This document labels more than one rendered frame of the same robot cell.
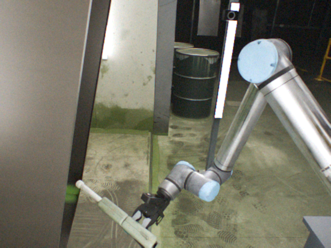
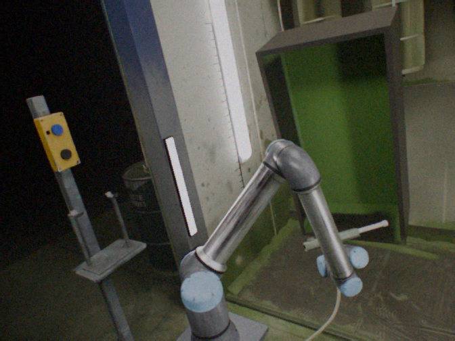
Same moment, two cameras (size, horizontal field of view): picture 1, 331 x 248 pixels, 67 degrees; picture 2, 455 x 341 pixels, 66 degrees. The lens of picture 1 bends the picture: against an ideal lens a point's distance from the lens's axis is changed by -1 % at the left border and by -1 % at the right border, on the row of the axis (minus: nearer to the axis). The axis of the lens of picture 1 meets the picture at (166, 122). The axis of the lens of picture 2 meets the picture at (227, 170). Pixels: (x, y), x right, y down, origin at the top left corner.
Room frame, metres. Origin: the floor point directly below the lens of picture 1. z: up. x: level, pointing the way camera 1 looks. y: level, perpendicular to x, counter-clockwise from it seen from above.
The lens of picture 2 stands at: (1.49, -1.39, 1.69)
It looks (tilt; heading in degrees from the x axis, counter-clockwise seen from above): 19 degrees down; 133
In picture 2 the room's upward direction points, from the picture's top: 12 degrees counter-clockwise
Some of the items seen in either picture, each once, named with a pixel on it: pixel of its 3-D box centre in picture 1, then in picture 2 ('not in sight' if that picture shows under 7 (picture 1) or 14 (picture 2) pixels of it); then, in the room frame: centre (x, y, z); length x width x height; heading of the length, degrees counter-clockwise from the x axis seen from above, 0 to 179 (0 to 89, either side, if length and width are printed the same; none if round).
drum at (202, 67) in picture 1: (194, 83); not in sight; (3.40, -0.35, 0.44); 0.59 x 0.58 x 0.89; 18
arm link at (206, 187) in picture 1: (203, 185); (332, 264); (0.87, -0.17, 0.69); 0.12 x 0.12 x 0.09; 51
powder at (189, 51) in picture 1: (197, 52); not in sight; (3.41, -0.35, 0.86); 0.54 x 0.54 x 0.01
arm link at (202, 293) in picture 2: not in sight; (204, 301); (0.62, -0.73, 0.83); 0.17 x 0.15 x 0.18; 141
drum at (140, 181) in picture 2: not in sight; (169, 212); (-0.84, 0.27, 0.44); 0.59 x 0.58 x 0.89; 164
